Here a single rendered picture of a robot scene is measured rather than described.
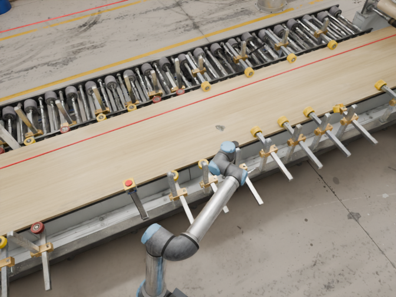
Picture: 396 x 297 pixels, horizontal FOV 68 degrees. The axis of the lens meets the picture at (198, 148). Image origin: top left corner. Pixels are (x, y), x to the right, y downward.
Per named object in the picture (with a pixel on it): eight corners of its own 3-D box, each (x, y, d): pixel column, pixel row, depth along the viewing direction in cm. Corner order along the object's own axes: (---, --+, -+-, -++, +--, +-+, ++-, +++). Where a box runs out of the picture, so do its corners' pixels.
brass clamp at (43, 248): (53, 251, 201) (50, 248, 197) (33, 259, 199) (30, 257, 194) (53, 243, 205) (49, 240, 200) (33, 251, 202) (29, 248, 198)
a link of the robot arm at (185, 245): (182, 266, 130) (251, 167, 168) (160, 251, 135) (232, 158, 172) (183, 275, 139) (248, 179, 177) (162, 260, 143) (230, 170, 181)
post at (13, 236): (50, 258, 209) (12, 235, 170) (45, 260, 208) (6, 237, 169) (49, 253, 211) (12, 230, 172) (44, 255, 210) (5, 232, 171)
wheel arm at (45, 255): (53, 289, 186) (49, 288, 183) (47, 291, 186) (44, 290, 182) (46, 229, 211) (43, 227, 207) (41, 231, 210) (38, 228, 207)
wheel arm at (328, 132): (349, 155, 218) (352, 153, 215) (346, 157, 218) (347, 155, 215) (309, 111, 246) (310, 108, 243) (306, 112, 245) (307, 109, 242)
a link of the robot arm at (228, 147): (217, 148, 177) (225, 137, 181) (217, 159, 187) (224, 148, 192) (230, 154, 173) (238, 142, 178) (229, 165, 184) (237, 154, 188)
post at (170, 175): (180, 205, 228) (172, 174, 189) (175, 207, 228) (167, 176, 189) (178, 201, 230) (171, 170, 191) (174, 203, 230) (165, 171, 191)
